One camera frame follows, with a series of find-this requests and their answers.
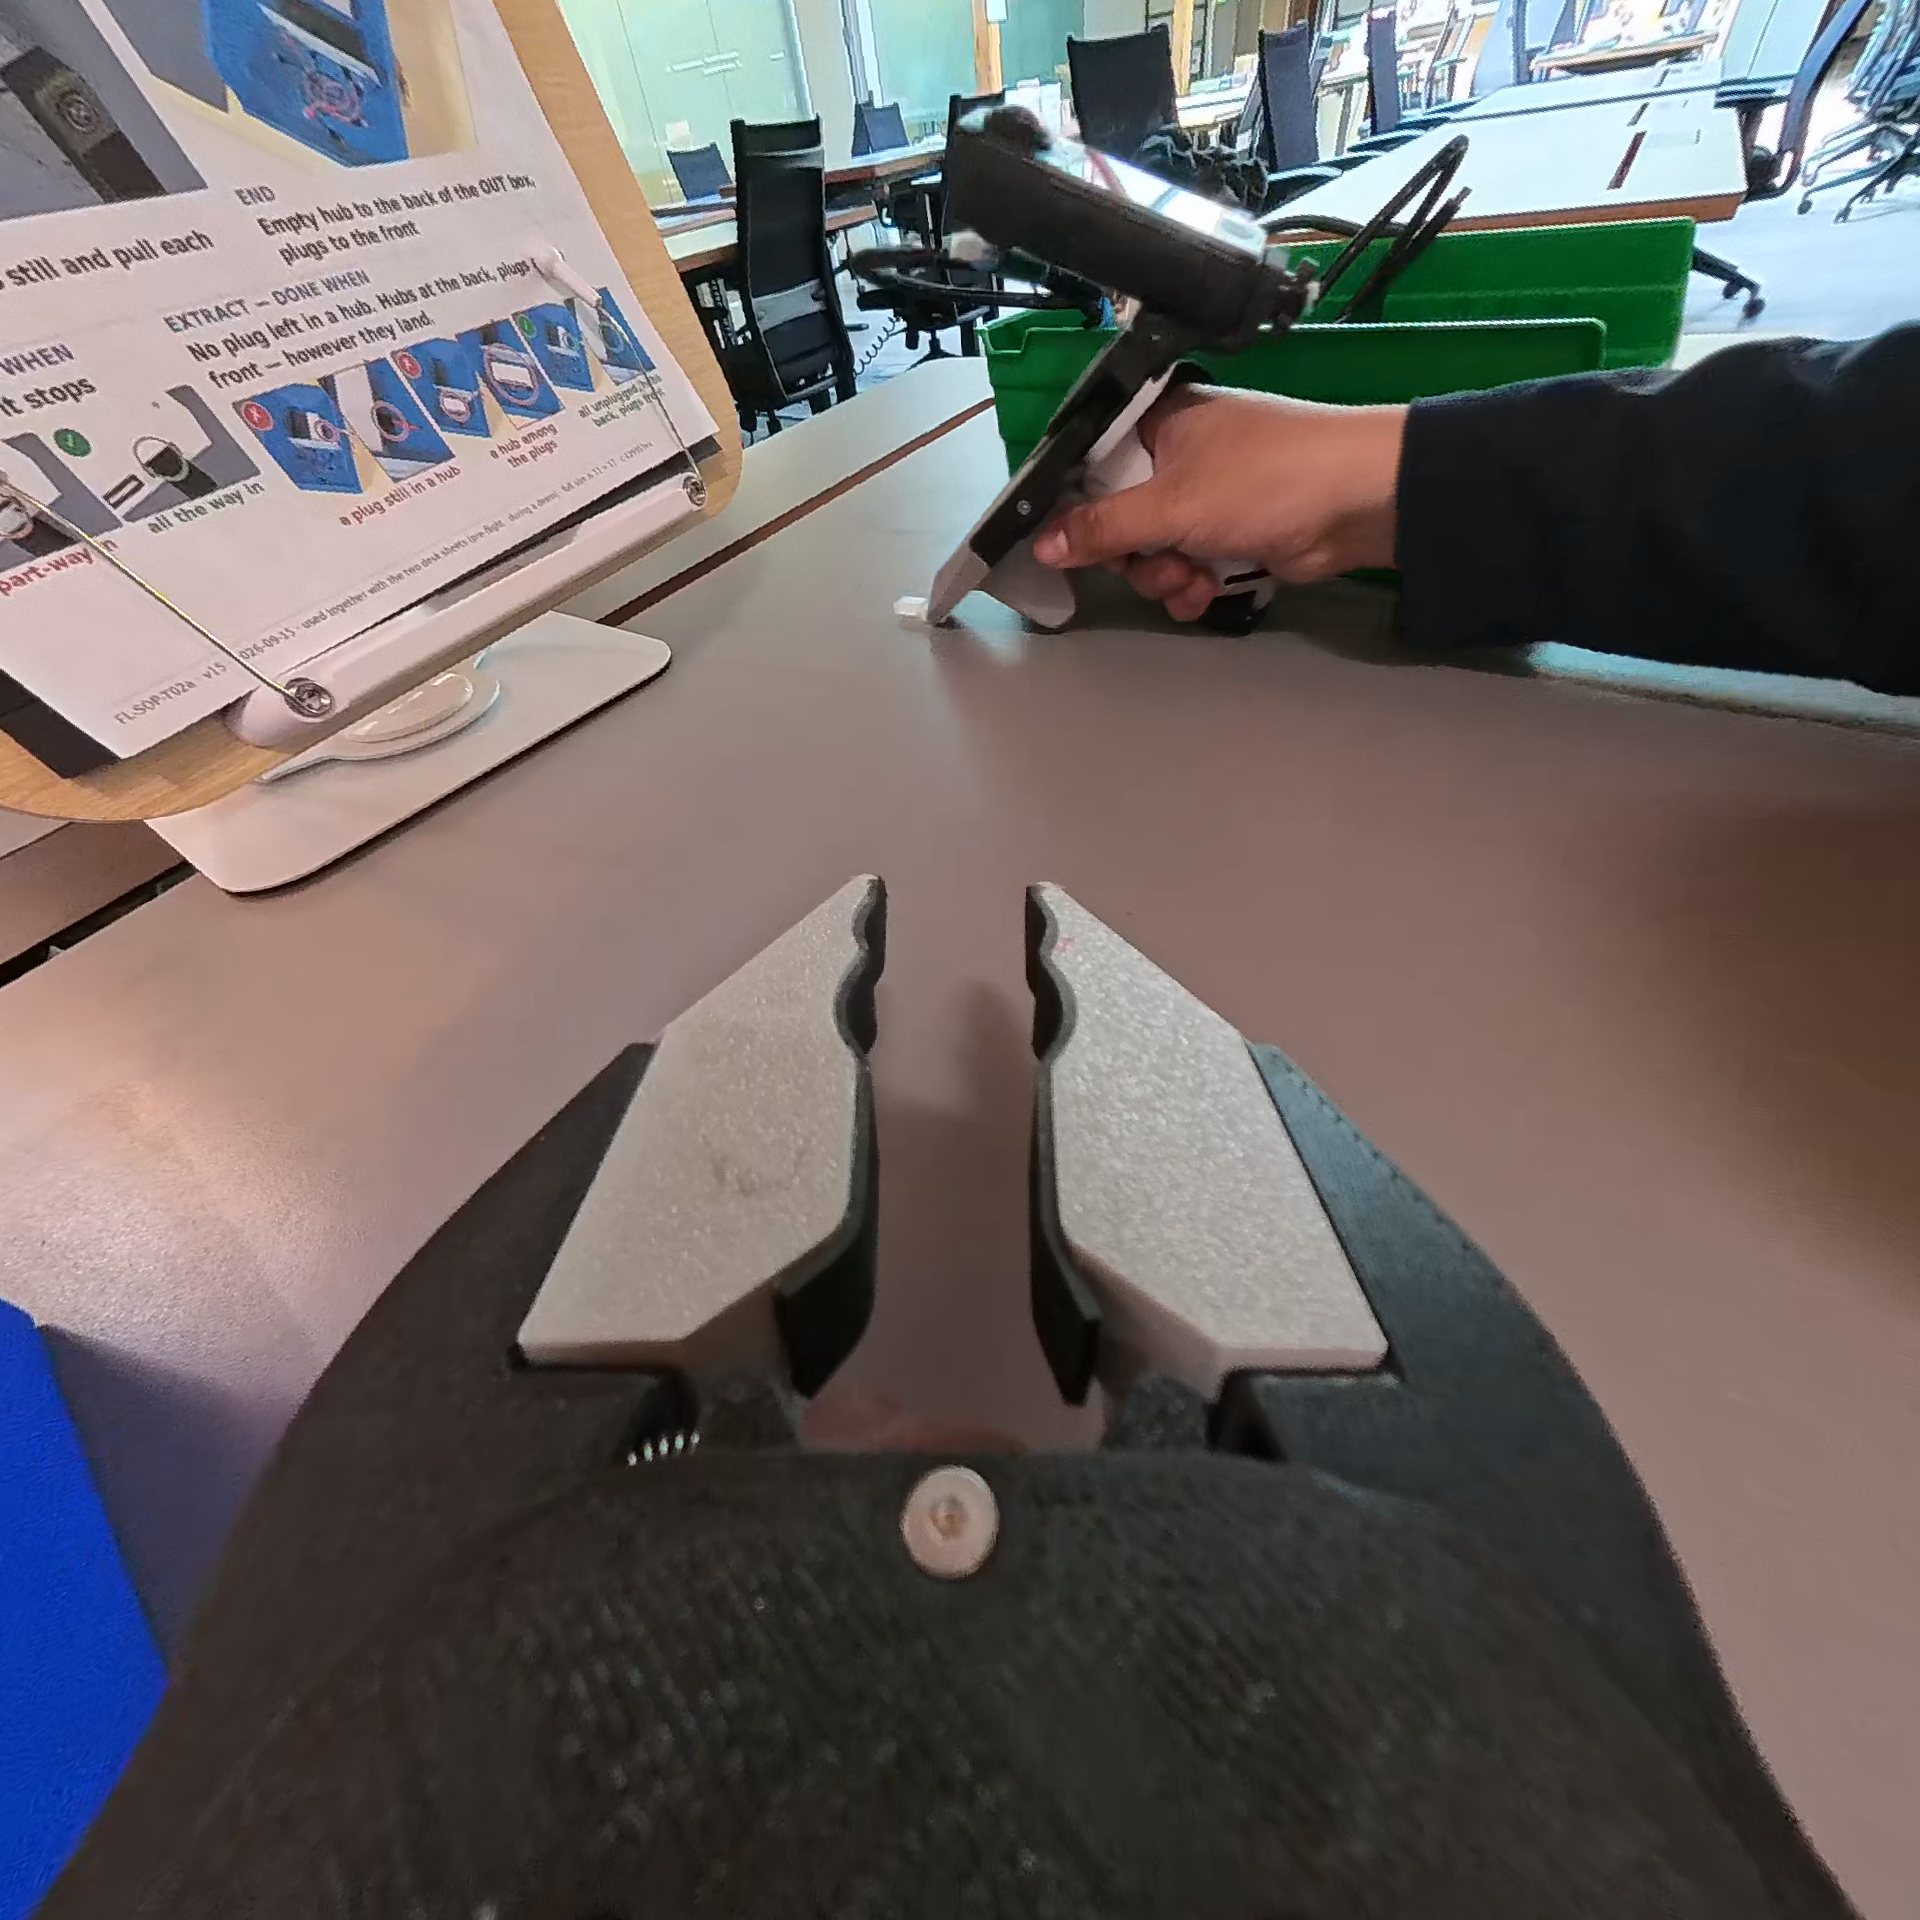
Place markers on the blue plastic bin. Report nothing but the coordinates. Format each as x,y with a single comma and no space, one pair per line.
61,1622

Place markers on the white tablet stand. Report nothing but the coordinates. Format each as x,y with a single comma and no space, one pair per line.
523,707

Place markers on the green plastic bin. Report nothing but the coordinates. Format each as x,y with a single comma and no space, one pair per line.
1501,285

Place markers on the person's right forearm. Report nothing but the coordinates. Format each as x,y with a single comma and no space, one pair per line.
1650,511

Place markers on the printed instruction sheet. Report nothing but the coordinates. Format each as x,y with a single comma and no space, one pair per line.
302,301

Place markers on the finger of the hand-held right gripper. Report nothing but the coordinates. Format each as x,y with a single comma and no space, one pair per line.
959,588
1053,598

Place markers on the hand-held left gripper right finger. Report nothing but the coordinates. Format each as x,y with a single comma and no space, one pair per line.
1198,1187

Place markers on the black office chair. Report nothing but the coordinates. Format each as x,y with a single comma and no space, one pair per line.
1121,82
780,255
1295,90
1801,118

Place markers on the person's right hand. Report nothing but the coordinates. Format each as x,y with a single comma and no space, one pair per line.
1262,482

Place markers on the instruction sheet on stand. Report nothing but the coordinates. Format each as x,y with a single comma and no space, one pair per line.
707,268

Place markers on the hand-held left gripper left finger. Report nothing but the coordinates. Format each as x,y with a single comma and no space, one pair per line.
707,1187

